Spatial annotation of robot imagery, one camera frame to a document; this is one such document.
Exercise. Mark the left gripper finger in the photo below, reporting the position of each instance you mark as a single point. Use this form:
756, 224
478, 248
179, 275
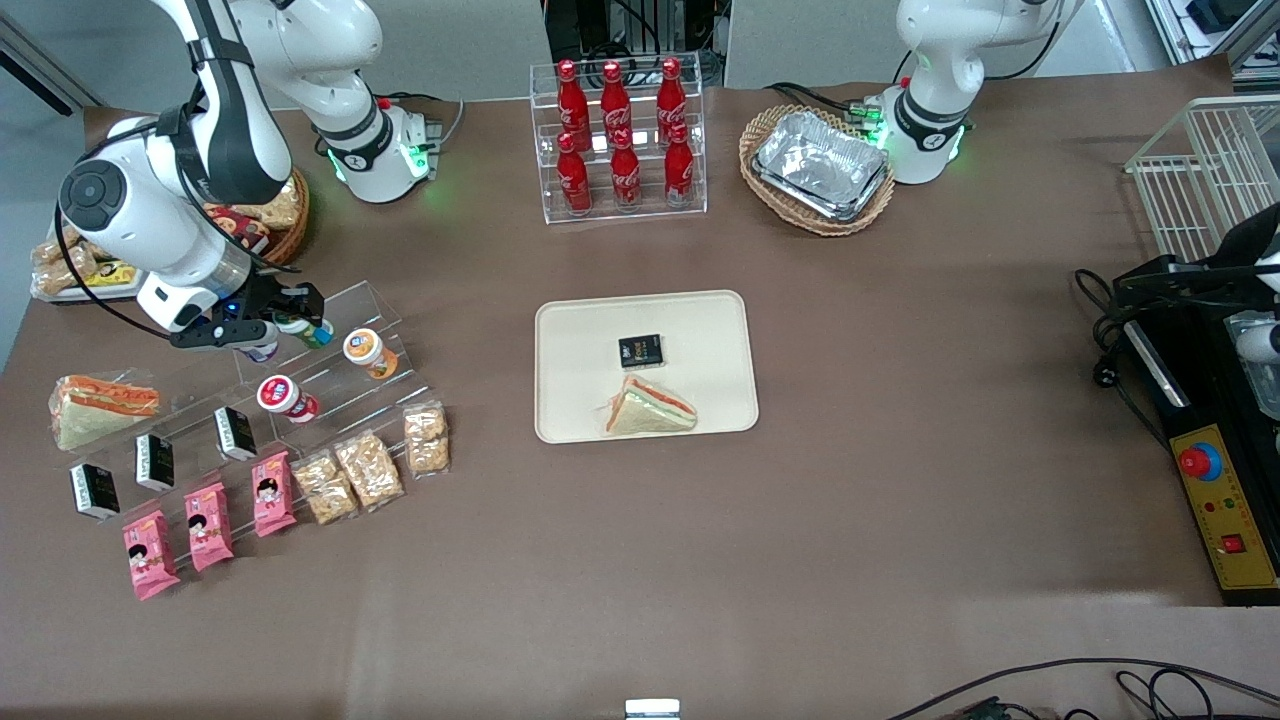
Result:
1160, 288
1180, 264

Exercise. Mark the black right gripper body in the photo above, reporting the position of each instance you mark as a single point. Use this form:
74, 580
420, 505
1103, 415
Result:
272, 297

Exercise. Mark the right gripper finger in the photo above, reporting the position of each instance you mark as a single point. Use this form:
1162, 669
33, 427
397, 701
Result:
268, 322
308, 300

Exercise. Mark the green gum bottle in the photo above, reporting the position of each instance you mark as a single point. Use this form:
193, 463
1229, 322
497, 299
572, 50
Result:
305, 332

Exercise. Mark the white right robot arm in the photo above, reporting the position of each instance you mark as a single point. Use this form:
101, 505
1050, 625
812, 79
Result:
230, 120

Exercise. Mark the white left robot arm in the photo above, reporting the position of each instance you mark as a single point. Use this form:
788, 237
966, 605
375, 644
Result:
935, 80

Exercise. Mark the blue gum bottle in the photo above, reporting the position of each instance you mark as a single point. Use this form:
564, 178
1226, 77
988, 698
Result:
262, 352

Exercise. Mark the red gum bottle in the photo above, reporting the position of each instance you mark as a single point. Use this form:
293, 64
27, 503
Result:
283, 396

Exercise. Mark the orange gum bottle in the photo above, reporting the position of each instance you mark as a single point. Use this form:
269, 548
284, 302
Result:
368, 352

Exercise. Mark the aluminium foil tray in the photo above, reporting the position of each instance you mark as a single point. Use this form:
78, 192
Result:
820, 165

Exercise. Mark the cream plastic tray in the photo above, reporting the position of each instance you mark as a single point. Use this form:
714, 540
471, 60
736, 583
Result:
700, 340

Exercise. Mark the clear acrylic step display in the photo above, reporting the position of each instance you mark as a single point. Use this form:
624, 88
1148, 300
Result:
360, 300

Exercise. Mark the brown wicker snack basket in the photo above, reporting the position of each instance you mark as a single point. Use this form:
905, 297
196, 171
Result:
298, 235

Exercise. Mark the red cookie box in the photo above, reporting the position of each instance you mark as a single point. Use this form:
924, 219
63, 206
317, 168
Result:
240, 228

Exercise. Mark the clear bag of crackers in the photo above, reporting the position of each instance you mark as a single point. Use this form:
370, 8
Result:
280, 210
62, 265

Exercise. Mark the black tissue pack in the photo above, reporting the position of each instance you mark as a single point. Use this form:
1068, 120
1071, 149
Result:
236, 433
95, 492
641, 351
155, 462

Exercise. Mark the clear plastic box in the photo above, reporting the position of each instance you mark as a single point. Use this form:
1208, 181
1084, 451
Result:
1255, 385

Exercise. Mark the yellow snack pack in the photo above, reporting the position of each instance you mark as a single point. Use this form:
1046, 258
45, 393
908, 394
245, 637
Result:
112, 273

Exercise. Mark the pink snack pack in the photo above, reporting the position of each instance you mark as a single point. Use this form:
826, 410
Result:
272, 495
150, 555
209, 527

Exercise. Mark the clear bag of cereal bars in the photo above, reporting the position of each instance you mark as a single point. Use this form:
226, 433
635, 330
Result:
325, 488
369, 470
427, 438

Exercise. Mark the wrapped triangle sandwich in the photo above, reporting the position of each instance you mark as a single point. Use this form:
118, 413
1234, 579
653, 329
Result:
645, 412
95, 412

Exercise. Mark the white plastic snack container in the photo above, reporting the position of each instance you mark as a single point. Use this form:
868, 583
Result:
45, 292

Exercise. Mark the black yellow control box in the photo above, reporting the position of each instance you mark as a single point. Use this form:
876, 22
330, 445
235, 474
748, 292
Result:
1225, 510

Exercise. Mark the red cola bottle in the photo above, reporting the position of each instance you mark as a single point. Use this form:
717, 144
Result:
571, 95
614, 95
625, 175
574, 180
670, 92
679, 170

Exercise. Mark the clear acrylic bottle rack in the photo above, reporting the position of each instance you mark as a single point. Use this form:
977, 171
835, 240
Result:
645, 210

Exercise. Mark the black equipment rack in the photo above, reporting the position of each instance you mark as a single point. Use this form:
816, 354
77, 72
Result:
600, 25

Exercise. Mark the wicker basket with foil trays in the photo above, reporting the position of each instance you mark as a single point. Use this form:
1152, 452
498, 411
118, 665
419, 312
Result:
765, 195

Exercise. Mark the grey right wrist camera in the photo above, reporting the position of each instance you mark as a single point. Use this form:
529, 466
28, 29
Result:
215, 335

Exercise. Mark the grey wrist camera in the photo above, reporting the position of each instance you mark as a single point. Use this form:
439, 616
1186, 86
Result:
215, 335
1262, 342

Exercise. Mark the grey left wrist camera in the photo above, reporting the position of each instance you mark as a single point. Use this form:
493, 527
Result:
1262, 342

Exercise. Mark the aluminium frame with equipment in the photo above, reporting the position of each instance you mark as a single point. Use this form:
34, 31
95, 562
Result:
1215, 25

